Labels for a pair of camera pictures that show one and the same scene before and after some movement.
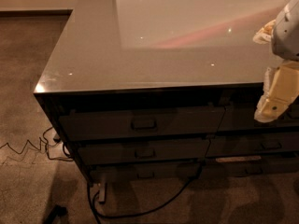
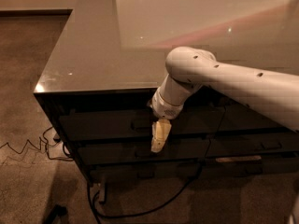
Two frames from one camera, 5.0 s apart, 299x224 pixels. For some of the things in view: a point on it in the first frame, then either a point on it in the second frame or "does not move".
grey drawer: [155, 125] does not move
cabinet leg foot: [102, 192] does not move
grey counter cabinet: [162, 85] does not move
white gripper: [286, 33] → [163, 108]
